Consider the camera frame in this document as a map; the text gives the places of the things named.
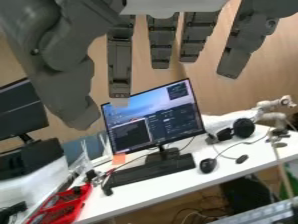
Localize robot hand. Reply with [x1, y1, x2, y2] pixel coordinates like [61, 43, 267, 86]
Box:
[0, 0, 298, 132]

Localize dark computer screen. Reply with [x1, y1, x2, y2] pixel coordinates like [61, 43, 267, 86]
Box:
[0, 77, 50, 142]

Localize black box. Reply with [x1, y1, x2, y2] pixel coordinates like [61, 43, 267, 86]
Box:
[0, 137, 68, 182]

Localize orange sticky note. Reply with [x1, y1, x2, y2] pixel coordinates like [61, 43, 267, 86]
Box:
[110, 153, 127, 165]

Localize black keyboard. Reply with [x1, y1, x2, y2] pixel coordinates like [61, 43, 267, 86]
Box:
[105, 152, 197, 188]

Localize red tray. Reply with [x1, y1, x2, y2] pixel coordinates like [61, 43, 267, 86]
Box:
[25, 182, 96, 224]

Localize black headphones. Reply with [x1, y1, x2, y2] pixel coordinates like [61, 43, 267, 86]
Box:
[215, 117, 257, 143]

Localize black mouse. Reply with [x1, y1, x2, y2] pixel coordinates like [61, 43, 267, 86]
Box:
[198, 157, 218, 175]

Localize white desk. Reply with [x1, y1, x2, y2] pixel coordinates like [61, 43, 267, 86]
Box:
[0, 123, 298, 224]

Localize small white jointed device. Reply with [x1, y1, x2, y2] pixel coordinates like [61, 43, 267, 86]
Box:
[253, 94, 298, 138]

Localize small black oval device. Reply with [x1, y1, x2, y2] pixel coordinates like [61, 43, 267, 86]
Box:
[234, 153, 250, 165]

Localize black chair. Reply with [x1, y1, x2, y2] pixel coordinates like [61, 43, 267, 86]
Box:
[219, 175, 272, 215]

